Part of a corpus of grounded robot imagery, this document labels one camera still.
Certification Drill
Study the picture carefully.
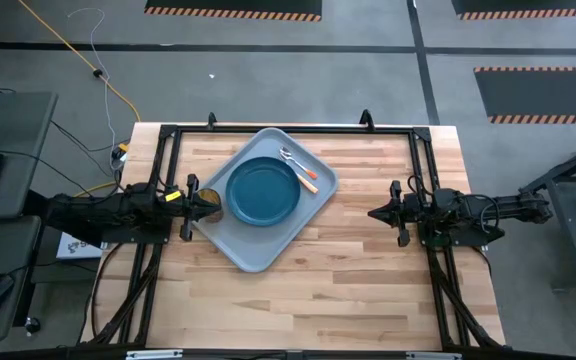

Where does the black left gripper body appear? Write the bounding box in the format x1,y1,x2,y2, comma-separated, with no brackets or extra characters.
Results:
167,173,201,243

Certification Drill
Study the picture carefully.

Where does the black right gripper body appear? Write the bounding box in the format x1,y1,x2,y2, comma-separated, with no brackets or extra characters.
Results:
390,180,422,249

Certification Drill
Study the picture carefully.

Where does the amber faceted glass cup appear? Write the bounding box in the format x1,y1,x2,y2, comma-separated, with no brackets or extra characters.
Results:
195,187,226,224

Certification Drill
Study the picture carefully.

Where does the fork with peach handle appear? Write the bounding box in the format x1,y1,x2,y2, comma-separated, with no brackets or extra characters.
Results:
278,149,320,195

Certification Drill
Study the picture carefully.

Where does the grey plastic tray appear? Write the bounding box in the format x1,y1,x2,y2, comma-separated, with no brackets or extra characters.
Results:
191,127,340,274

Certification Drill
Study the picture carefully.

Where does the dark teal plate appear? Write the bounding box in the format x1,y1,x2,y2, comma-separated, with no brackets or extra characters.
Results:
225,156,303,227

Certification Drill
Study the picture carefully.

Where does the white printed box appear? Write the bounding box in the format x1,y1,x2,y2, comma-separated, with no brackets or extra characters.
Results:
56,231,105,262

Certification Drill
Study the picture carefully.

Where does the dark metal cart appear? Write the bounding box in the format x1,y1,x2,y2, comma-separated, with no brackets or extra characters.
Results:
517,130,576,292

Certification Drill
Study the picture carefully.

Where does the black mat with hazard stripes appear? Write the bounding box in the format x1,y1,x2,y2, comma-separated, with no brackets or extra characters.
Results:
473,65,576,126
450,0,576,22
143,0,324,23

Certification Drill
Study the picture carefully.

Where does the grey desk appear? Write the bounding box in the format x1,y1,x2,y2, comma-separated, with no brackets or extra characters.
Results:
0,91,60,344

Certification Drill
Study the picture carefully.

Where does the black aluminium table frame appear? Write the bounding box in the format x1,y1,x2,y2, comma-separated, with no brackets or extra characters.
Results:
81,109,508,351

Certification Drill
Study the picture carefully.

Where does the white floor cable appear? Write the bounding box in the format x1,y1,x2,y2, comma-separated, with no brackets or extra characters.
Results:
66,6,120,152

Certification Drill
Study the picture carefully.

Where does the yellow floor cable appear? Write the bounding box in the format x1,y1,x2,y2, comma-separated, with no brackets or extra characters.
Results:
16,0,142,124

